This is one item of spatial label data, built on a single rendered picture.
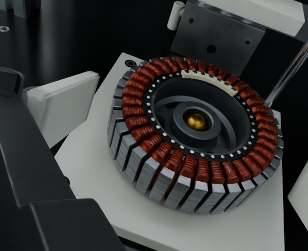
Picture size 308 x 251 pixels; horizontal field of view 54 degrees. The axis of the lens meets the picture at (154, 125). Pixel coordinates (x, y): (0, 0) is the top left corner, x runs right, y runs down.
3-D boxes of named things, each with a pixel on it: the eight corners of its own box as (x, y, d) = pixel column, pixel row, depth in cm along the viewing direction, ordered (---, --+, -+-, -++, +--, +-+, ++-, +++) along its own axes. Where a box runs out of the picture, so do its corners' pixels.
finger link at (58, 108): (27, 168, 12) (9, 161, 12) (86, 121, 18) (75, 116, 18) (46, 96, 11) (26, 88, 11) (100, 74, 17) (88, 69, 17)
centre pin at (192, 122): (195, 158, 21) (210, 134, 19) (169, 148, 21) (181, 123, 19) (199, 138, 22) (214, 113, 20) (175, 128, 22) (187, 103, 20)
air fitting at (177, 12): (175, 36, 30) (185, 8, 28) (164, 31, 30) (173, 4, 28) (177, 30, 31) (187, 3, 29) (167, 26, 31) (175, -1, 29)
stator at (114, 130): (255, 246, 18) (291, 220, 15) (77, 177, 18) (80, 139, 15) (260, 118, 25) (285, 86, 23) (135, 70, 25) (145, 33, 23)
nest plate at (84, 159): (274, 297, 17) (287, 292, 16) (31, 202, 17) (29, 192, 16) (273, 120, 28) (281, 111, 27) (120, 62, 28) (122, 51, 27)
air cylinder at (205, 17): (238, 78, 31) (266, 31, 26) (169, 51, 31) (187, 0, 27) (242, 52, 34) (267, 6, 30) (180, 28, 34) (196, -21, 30)
